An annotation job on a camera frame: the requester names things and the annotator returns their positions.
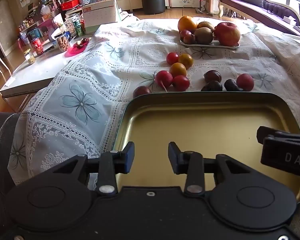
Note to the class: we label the glass jar with snacks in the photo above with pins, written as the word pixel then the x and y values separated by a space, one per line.
pixel 30 58

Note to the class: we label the dark red plum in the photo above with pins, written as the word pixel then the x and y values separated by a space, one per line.
pixel 141 91

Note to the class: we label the red purple plum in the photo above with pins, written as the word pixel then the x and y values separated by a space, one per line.
pixel 185 33

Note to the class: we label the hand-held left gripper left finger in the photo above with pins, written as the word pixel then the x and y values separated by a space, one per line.
pixel 130 158

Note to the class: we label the large orange with stem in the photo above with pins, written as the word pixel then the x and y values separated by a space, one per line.
pixel 187 23

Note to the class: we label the brownish red plum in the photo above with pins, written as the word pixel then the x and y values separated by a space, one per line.
pixel 189 39

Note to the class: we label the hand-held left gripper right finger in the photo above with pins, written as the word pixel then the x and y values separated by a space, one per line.
pixel 173 155

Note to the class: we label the black round ottoman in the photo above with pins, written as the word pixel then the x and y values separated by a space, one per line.
pixel 153 5

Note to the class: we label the dark purple plum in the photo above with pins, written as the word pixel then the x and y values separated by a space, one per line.
pixel 212 76
pixel 232 85
pixel 211 86

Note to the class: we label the small brown kiwi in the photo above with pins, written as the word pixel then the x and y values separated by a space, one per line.
pixel 205 24

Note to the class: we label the large brown kiwi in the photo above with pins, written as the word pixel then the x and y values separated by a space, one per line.
pixel 203 35

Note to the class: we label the pink plate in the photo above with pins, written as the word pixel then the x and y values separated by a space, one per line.
pixel 75 50

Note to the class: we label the red radish with root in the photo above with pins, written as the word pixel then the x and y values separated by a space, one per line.
pixel 163 78

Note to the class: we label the patterned cup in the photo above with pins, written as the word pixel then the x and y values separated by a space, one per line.
pixel 62 43

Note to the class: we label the white tissue box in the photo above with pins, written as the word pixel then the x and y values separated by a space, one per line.
pixel 289 20

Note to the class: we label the dark cloth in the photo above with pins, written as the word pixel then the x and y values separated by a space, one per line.
pixel 2 155

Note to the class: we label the gold metal tray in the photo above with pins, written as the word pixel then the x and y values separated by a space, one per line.
pixel 202 120

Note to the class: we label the green can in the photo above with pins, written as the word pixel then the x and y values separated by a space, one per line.
pixel 78 28

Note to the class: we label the white lace floral tablecloth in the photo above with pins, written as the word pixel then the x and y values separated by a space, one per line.
pixel 102 55

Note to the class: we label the small orange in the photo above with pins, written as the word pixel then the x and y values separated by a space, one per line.
pixel 186 60
pixel 178 70

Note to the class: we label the purple sofa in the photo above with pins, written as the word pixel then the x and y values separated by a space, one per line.
pixel 240 2

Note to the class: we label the red can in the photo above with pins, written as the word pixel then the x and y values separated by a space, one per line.
pixel 37 46

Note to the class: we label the red box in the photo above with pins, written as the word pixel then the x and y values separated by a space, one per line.
pixel 70 4

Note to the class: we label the red cherry tomato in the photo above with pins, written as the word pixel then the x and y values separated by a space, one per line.
pixel 172 58

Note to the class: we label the white desk calendar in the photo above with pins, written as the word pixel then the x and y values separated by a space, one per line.
pixel 100 17

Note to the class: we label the clear glass jar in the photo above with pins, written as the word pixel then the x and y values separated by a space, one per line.
pixel 70 26

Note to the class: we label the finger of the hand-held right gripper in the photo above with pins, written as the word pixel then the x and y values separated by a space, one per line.
pixel 272 133

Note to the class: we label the pale green rectangular plate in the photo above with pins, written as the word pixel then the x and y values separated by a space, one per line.
pixel 207 46

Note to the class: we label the red apple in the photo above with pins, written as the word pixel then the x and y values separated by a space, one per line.
pixel 227 33

